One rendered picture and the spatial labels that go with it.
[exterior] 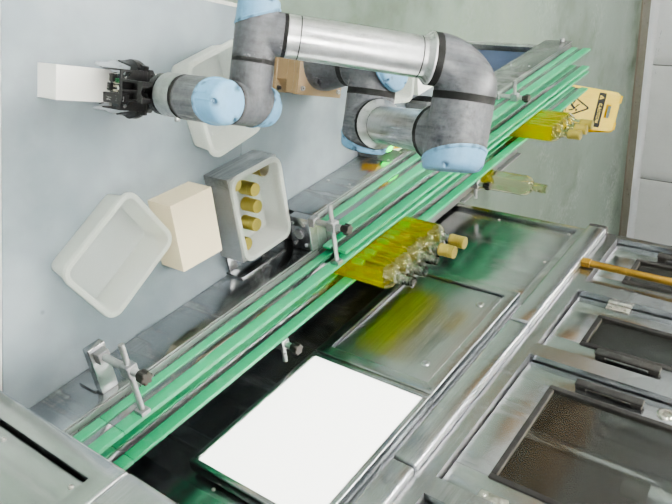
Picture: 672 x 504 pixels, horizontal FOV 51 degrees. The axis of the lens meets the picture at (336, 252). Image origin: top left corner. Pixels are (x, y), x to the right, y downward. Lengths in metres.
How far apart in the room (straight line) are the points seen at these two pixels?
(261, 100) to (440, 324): 0.85
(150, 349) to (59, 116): 0.53
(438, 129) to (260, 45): 0.35
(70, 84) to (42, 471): 0.67
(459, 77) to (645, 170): 6.80
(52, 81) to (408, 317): 1.04
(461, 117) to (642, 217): 7.03
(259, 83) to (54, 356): 0.71
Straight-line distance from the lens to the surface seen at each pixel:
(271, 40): 1.24
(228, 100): 1.16
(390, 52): 1.27
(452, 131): 1.29
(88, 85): 1.40
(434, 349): 1.75
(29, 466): 1.18
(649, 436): 1.64
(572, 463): 1.56
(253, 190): 1.72
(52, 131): 1.44
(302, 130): 1.92
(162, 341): 1.61
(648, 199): 8.16
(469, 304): 1.91
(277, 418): 1.61
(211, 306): 1.68
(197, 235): 1.60
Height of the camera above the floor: 1.97
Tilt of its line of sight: 35 degrees down
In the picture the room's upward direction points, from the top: 105 degrees clockwise
